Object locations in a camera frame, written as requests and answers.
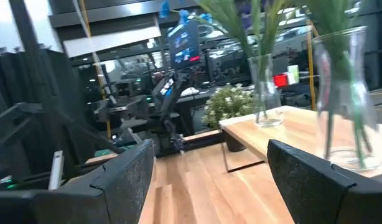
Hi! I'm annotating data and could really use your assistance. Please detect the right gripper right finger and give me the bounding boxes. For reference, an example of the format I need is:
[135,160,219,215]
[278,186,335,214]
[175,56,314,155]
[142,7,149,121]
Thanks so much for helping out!
[267,139,356,224]

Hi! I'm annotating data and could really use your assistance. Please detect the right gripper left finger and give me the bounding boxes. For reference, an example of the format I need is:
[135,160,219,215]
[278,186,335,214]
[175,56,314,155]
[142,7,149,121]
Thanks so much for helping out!
[90,139,156,224]

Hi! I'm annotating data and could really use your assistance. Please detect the clear glass vase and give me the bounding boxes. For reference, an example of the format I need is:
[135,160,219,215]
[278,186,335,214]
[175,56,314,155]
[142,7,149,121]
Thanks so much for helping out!
[247,53,284,128]
[312,26,382,171]

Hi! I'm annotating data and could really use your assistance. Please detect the wooden shelf with black legs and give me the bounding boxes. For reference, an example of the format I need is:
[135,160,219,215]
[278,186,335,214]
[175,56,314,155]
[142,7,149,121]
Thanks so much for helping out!
[218,105,382,179]

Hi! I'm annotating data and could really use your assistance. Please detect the dark office desk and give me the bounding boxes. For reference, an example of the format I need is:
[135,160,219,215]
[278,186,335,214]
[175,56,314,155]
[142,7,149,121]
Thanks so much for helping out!
[177,86,220,135]

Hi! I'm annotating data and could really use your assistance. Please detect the black computer monitor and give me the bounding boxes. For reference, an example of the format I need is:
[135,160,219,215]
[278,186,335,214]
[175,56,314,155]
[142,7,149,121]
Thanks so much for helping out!
[167,20,202,70]

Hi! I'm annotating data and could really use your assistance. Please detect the red box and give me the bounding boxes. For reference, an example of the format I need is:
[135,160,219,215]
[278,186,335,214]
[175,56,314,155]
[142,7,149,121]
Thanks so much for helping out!
[273,73,289,89]

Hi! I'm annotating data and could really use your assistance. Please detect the potted green plant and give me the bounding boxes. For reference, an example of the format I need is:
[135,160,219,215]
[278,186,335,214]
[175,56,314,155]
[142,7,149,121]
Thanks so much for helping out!
[202,83,257,153]

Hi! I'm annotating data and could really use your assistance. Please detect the white container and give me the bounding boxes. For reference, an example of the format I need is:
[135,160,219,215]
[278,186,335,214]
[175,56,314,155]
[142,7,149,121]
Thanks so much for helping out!
[286,64,300,86]

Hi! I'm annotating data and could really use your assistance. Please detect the black partition panels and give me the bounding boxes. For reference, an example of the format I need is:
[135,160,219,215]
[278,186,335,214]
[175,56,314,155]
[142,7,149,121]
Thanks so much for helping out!
[0,46,97,187]

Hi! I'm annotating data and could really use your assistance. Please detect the yellow hanging cable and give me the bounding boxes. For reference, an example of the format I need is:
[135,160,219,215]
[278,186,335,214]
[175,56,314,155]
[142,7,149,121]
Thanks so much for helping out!
[78,0,113,140]
[305,20,319,112]

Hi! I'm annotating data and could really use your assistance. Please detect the silver metal bracket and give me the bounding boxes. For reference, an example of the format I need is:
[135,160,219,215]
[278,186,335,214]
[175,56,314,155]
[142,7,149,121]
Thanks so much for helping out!
[47,150,65,191]

